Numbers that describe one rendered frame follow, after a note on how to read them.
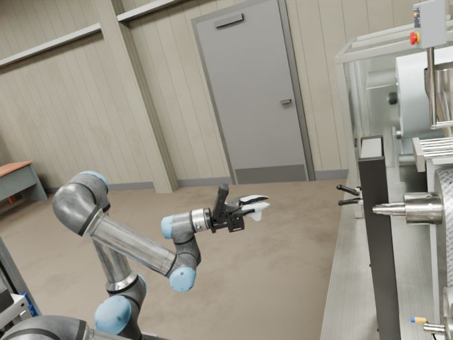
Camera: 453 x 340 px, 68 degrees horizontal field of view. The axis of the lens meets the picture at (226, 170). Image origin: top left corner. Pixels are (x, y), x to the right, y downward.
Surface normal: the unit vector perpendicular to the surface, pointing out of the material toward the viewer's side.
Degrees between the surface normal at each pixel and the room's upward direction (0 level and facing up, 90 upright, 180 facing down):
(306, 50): 90
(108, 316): 8
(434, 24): 90
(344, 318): 0
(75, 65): 90
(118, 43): 90
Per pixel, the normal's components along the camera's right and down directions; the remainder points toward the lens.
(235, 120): -0.41, 0.39
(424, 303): -0.24, -0.92
